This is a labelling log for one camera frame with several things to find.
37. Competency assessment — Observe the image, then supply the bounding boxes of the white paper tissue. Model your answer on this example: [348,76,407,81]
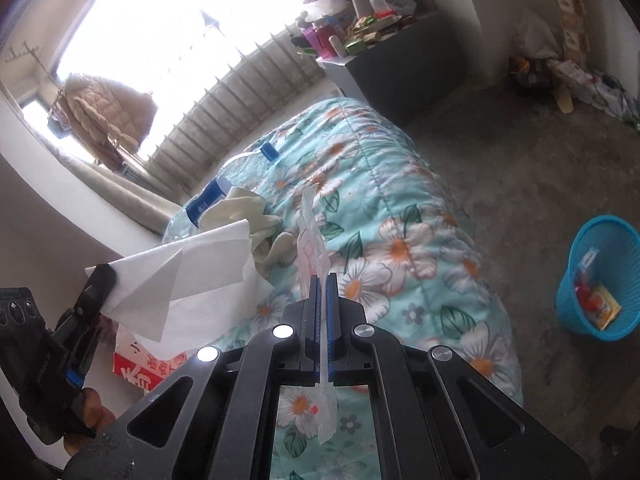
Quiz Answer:
[85,217,275,343]

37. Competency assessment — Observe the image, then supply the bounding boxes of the person's left hand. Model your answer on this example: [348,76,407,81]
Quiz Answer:
[65,387,118,458]

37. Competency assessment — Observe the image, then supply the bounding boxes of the yellow snack packet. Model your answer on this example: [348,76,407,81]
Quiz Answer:
[582,285,622,332]

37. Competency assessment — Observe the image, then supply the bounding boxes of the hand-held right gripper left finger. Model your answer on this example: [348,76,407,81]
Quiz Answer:
[62,275,321,480]

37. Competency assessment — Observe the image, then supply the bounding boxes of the translucent plastic bag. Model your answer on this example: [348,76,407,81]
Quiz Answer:
[515,12,563,61]

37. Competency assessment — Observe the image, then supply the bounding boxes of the floral teal blanket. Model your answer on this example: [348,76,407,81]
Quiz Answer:
[162,97,526,480]

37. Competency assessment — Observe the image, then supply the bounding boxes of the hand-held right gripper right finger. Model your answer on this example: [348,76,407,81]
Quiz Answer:
[325,272,591,480]

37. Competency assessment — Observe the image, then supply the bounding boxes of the metal window railing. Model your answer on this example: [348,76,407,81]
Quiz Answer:
[120,10,341,196]

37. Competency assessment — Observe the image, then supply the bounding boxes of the clear blue-label plastic bottle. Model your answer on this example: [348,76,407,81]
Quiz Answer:
[165,142,279,241]

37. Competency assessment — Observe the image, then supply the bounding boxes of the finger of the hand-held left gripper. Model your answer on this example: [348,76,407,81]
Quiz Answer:
[55,264,118,386]

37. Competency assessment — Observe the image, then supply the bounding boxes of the cream rubber gloves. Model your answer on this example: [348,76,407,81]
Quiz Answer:
[200,186,301,281]

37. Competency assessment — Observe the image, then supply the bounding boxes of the beige puffer jacket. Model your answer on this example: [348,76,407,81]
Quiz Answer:
[47,74,158,171]

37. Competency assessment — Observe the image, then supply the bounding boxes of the white red-printed plastic bag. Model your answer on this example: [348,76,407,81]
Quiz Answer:
[296,185,341,446]

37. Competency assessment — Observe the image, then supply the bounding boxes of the blue plastic basket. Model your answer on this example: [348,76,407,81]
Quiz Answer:
[556,215,640,346]

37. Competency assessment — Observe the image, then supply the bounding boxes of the beige rolled curtain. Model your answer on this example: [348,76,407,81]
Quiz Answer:
[55,150,181,233]

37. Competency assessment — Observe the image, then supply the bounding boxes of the red and white plastic bag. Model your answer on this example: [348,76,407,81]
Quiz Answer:
[114,327,188,393]

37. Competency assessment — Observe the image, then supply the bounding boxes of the dark cabinet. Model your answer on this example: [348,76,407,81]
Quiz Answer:
[316,10,463,126]

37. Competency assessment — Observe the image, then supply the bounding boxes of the tall patterned cardboard box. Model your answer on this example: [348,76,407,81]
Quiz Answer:
[545,0,591,66]

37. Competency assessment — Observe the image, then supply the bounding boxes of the red snack packet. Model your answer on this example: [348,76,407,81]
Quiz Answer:
[575,281,603,313]

